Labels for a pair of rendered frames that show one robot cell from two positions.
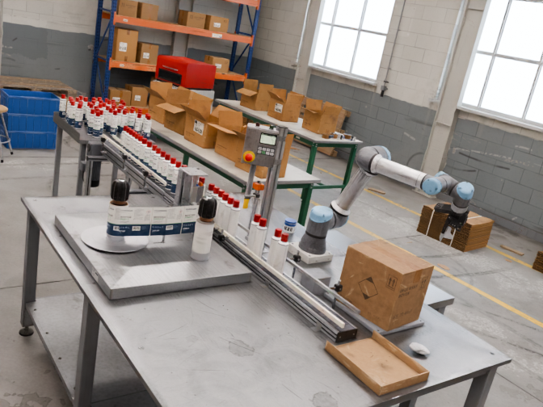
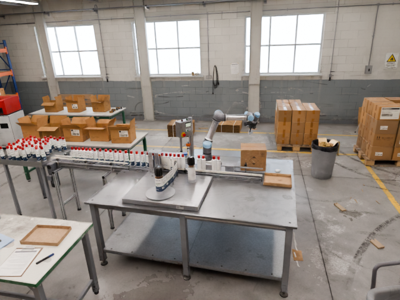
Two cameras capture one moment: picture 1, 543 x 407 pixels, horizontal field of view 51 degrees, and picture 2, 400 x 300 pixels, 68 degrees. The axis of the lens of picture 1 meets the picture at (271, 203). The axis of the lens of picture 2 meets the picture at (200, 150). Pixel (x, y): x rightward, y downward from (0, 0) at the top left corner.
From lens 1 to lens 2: 2.01 m
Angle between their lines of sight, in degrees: 35
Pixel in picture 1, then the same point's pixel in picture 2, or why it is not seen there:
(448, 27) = (130, 40)
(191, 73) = (8, 105)
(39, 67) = not seen: outside the picture
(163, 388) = (259, 220)
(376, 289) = (257, 159)
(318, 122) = (103, 106)
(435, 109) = (138, 80)
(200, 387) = (263, 213)
